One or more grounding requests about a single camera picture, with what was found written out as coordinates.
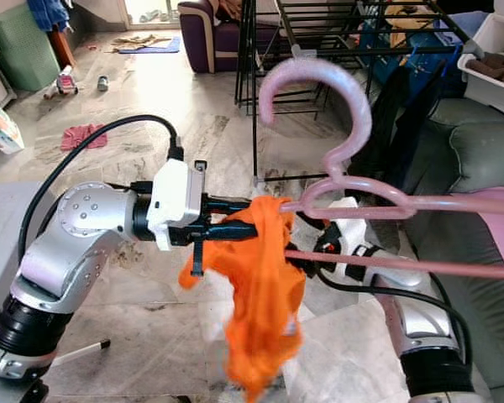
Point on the orange printed shirt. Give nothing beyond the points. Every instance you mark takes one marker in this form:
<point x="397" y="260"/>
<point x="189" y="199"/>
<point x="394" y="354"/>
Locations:
<point x="260" y="294"/>

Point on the pink plastic hanger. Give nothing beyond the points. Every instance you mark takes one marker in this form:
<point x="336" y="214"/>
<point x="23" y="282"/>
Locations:
<point x="361" y="109"/>

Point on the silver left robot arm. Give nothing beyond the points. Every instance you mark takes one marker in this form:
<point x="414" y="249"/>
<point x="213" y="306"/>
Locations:
<point x="84" y="218"/>

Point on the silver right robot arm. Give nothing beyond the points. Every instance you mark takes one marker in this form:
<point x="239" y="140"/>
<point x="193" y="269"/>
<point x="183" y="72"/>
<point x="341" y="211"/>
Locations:
<point x="420" y="336"/>

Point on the black metal drying rack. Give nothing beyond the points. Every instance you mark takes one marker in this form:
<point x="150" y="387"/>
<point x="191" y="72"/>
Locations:
<point x="256" y="126"/>

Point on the black hanging garment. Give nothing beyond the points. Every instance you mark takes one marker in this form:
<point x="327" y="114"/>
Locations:
<point x="395" y="126"/>

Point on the pink floor cloth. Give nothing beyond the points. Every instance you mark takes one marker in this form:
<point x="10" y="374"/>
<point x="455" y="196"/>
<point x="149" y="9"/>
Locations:
<point x="84" y="138"/>

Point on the dark green sofa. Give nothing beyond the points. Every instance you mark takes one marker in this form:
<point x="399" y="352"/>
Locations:
<point x="479" y="143"/>

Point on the purple sofa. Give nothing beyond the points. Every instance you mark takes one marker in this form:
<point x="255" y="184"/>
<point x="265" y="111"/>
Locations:
<point x="197" y="50"/>

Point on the blue door mat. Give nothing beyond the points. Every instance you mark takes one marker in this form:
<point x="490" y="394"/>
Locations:
<point x="168" y="48"/>

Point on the small metal can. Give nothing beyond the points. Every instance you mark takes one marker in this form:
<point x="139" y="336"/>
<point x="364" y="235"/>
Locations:
<point x="103" y="83"/>

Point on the colourful printed plastic bag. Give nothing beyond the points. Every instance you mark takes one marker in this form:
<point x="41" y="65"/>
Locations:
<point x="2" y="128"/>

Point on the beige rag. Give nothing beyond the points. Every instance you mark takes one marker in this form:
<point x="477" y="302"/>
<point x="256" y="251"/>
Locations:
<point x="141" y="40"/>

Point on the pink white toy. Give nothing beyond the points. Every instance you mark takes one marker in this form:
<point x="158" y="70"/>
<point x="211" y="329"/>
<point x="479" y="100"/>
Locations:
<point x="66" y="82"/>

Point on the brown wooden board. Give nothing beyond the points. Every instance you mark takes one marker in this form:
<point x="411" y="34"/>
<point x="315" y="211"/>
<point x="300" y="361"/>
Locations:
<point x="61" y="52"/>

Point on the white plastic basket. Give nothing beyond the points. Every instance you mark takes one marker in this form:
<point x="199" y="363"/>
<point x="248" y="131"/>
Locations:
<point x="500" y="34"/>

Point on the blue hanging cloth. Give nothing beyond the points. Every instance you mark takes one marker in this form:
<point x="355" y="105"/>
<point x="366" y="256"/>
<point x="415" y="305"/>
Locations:
<point x="50" y="13"/>

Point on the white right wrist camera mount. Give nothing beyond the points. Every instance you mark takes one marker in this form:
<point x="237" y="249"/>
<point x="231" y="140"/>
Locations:
<point x="349" y="211"/>

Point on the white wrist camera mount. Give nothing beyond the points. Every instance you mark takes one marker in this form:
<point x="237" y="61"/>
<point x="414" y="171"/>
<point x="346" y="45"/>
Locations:
<point x="172" y="197"/>
<point x="349" y="211"/>

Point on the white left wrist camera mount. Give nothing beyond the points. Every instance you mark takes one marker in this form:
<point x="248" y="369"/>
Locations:
<point x="172" y="197"/>

